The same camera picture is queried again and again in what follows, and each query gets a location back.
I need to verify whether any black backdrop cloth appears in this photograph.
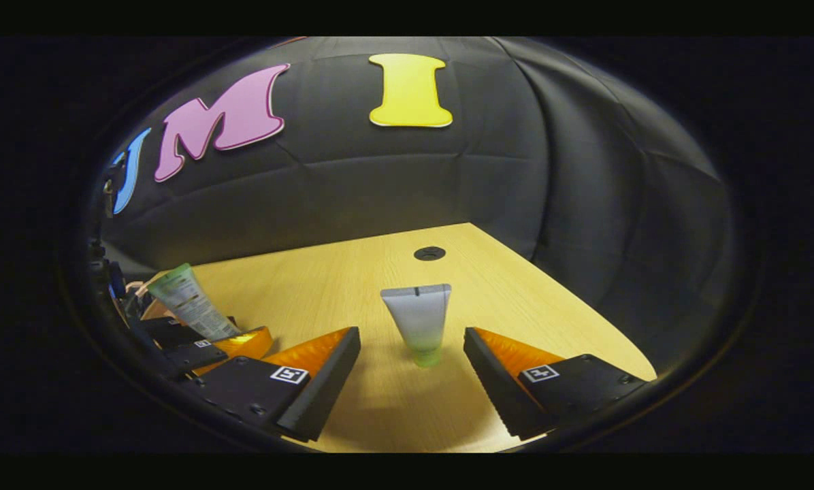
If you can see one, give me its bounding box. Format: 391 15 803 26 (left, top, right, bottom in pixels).
97 37 738 375

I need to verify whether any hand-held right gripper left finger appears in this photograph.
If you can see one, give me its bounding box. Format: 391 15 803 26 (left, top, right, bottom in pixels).
189 325 361 443

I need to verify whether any white cream tube green cap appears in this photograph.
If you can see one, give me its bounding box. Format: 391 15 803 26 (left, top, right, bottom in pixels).
146 263 243 342

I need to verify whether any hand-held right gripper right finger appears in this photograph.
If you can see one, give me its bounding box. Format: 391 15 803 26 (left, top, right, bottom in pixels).
463 327 649 440

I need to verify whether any small grey-green cream tube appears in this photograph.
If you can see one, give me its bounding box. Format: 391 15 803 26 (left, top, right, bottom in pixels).
380 283 453 369

